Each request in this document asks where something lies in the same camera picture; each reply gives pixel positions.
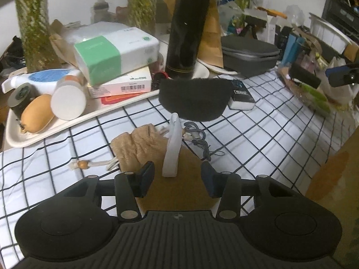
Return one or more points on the cream plastic tray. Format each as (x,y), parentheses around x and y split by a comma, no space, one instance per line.
(70,124)

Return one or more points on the grey zip case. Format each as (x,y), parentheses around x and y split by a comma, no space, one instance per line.
(249,54)

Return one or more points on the white blue spray bottle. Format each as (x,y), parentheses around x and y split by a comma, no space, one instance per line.
(42,78)

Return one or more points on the pink white barcode box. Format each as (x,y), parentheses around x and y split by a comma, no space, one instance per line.
(126,85)

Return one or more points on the white eraser black sleeve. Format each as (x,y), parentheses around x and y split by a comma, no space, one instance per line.
(241,98)

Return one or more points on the black felt pouch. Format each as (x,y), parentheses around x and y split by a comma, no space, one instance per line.
(193,98)

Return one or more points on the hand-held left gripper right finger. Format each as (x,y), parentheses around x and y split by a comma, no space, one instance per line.
(210,182)

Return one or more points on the white plastic tray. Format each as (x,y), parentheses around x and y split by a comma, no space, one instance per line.
(328,30)

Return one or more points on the black storage box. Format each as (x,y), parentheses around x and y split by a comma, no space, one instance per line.
(342,2)

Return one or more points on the white carton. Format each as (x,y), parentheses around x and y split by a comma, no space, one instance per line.
(270,29)

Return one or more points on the red flat packet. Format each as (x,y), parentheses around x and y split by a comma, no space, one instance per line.
(120,99)

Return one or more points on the white paper cup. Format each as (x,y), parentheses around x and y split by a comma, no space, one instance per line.
(68,101)

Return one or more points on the glass plate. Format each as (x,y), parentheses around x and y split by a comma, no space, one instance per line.
(333,106)

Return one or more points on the white black checked tablecloth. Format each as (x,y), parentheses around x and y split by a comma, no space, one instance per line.
(266,134)

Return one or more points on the black carton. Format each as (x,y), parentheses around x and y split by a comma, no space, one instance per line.
(284,44)

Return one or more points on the brown cork mat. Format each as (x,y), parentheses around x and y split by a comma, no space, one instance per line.
(185,185)

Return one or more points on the green white tissue pack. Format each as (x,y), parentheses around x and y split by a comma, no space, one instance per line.
(112,56)

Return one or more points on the small black round container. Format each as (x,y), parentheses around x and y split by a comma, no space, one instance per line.
(21,96)

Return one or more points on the white curved plastic piece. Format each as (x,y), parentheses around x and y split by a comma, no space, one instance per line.
(171,151)

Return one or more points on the brown paper bag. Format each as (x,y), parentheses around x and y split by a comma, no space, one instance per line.
(211,39)

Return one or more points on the black thermos bottle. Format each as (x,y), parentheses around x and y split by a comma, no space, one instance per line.
(185,33)

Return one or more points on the green snack packet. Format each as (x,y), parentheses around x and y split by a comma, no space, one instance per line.
(315,96)
(322,103)
(307,89)

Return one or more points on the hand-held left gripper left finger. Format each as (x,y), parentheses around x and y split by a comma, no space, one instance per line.
(146,178)

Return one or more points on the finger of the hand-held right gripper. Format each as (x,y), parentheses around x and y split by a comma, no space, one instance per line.
(340,80)
(336,71)

